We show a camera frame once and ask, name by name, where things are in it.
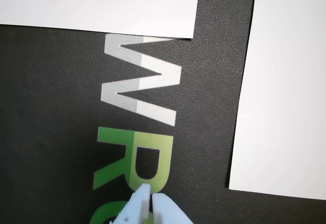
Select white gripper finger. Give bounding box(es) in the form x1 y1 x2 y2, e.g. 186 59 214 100
152 192 195 224
113 183 152 224

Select white paper marked HOME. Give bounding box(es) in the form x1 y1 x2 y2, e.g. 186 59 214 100
228 0 326 201

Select black mat with WROB print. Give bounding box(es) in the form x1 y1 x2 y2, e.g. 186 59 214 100
0 0 326 224

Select white paper marked 1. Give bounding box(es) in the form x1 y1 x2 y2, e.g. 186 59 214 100
0 0 201 40

